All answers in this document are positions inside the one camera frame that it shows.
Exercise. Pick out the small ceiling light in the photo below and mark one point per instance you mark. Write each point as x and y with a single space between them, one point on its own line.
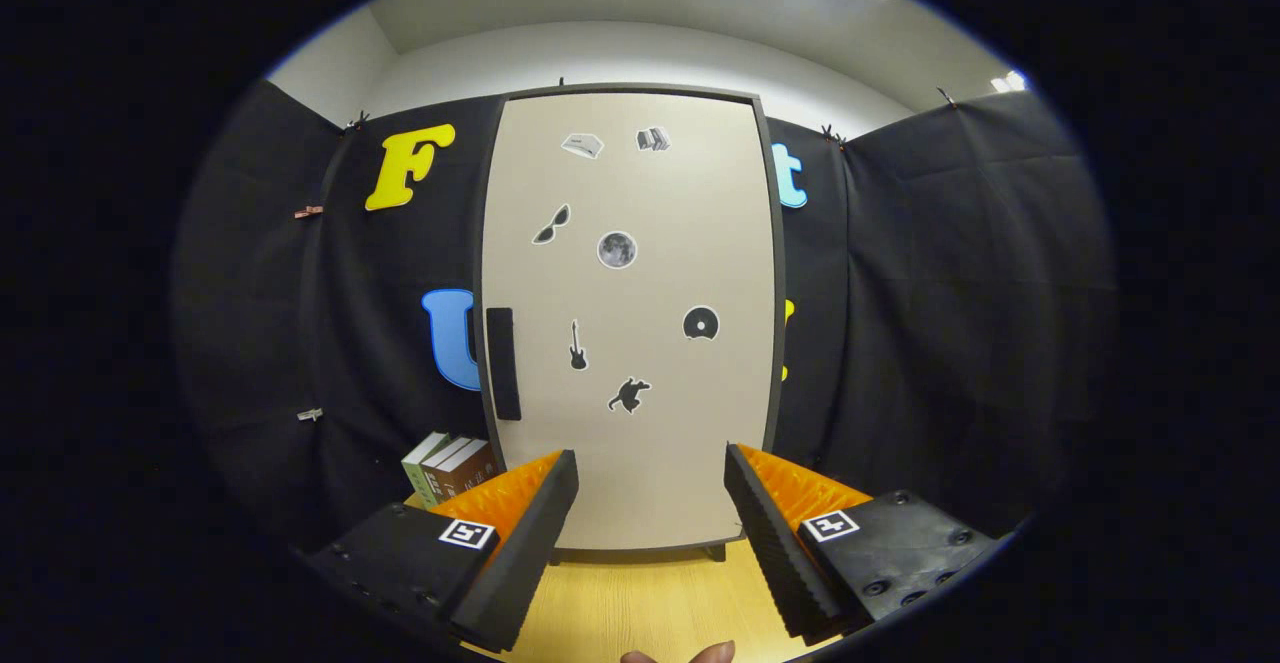
1009 81

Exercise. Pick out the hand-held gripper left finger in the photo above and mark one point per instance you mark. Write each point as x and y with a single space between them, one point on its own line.
520 563

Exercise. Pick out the black backdrop cloth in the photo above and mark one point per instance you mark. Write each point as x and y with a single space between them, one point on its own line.
950 323

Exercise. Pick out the olive brown book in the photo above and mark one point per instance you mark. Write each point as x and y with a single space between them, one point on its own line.
440 463

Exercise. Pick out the beige cabinet door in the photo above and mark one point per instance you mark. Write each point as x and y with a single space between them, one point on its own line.
660 193

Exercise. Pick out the green book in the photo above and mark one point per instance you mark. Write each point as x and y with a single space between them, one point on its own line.
415 473

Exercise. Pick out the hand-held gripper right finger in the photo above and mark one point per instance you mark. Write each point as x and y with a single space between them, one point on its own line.
775 553

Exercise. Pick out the red clip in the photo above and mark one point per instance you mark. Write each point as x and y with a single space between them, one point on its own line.
308 212

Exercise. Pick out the dark grey cabinet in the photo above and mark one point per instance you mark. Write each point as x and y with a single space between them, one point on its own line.
778 323

